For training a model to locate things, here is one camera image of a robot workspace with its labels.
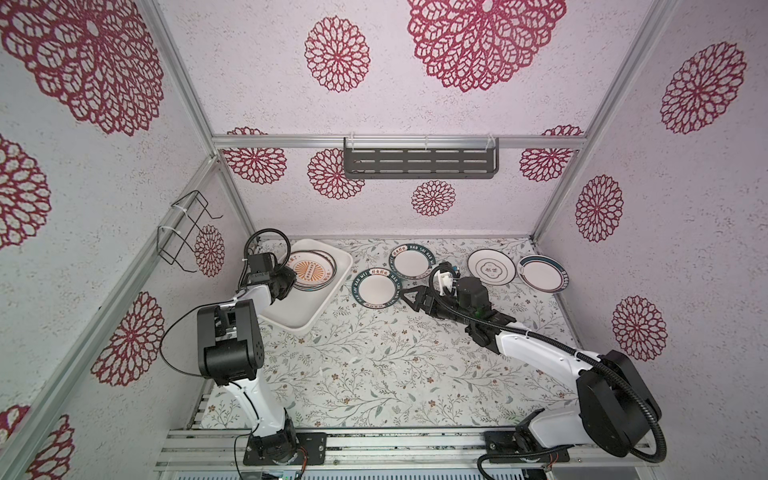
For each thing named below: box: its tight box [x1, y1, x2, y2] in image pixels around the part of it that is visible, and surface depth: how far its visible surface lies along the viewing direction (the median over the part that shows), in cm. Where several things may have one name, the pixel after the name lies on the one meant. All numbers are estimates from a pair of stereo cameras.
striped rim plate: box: [517, 254, 570, 294], surface depth 112 cm
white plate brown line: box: [467, 248, 517, 286], surface depth 114 cm
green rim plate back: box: [389, 243, 436, 281], surface depth 116 cm
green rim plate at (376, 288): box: [351, 267, 403, 310], surface depth 108 cm
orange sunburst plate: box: [287, 249, 337, 292], surface depth 107 cm
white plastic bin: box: [258, 239, 353, 332], surface depth 104 cm
